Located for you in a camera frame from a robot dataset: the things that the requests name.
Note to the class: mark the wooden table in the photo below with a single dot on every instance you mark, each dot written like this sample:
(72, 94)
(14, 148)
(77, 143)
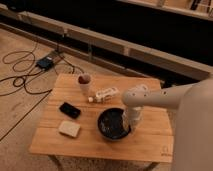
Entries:
(152, 140)

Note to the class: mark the long wooden shelf beam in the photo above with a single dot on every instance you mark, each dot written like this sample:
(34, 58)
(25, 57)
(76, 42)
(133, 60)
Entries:
(158, 58)

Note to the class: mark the black power adapter box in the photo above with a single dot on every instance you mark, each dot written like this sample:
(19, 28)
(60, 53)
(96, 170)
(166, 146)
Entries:
(45, 63)

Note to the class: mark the cream white gripper body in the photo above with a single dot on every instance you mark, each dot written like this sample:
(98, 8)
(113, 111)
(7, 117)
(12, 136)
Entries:
(131, 117)

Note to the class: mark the white cup with brown ball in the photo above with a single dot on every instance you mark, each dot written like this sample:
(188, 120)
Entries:
(84, 81)

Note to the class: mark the dark ceramic bowl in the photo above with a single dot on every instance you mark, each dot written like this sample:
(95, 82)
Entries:
(110, 124)

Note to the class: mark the white plastic bottle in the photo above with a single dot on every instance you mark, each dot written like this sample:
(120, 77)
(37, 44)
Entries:
(103, 95)

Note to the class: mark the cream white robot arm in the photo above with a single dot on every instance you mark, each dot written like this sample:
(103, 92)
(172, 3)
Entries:
(193, 140)

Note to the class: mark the beige sponge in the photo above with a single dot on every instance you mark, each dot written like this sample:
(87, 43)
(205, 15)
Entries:
(69, 128)

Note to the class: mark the black smartphone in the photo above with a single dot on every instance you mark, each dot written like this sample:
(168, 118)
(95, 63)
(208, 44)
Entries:
(70, 110)

